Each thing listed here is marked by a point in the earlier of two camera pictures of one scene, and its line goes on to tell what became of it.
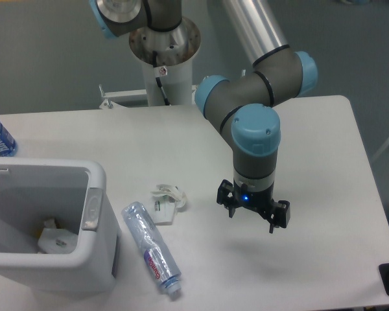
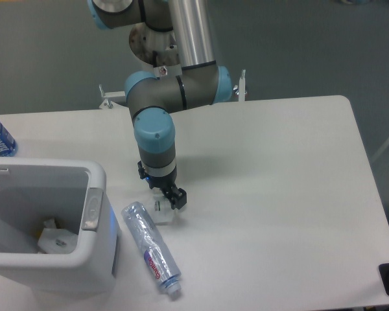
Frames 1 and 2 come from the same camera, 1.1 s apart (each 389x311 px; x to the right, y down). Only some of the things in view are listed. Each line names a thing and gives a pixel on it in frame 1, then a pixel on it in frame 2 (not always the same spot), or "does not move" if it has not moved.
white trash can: [22, 192] does not move
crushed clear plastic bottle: [155, 251] does not move
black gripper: [262, 201] → [177, 196]
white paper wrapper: [166, 197] does not move
